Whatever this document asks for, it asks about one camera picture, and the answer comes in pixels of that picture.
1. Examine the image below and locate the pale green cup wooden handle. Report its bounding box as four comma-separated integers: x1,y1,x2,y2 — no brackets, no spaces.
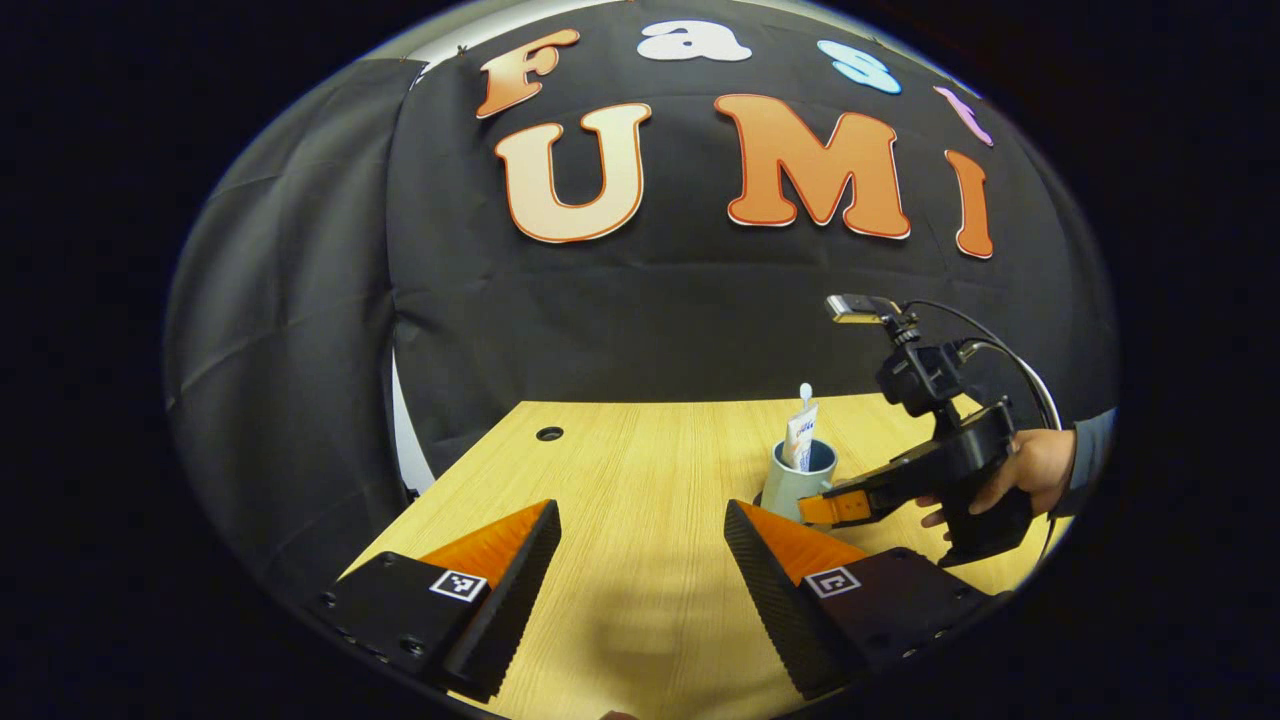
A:
760,438,840,523

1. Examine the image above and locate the plain dark grey cloth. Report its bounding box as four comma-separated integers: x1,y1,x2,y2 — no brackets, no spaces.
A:
163,58,421,606

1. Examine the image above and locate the white toothpaste tube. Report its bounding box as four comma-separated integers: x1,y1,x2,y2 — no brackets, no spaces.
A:
783,403,821,473

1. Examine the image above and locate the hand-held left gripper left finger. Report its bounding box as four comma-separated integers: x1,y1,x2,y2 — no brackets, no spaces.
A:
315,498,563,704

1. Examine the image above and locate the black backdrop cloth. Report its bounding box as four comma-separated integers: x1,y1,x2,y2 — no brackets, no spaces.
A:
385,0,1121,476

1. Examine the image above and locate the wooden desktop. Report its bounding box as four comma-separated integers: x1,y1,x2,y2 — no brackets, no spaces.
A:
340,392,1076,720

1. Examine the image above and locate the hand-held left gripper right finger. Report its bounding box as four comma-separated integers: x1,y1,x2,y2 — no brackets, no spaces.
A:
722,498,1011,701

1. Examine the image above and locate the black camera cable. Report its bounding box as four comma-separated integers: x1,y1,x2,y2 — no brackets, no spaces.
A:
900,298,1063,433

